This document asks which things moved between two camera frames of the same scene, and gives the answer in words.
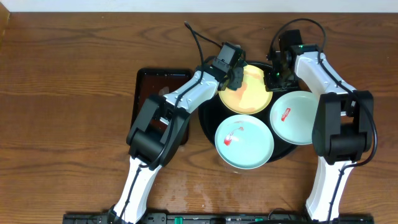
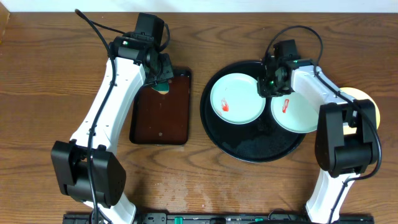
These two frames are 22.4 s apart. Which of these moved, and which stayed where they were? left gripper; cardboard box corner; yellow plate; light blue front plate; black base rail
Moved: yellow plate; light blue front plate; left gripper
Stayed: black base rail; cardboard box corner
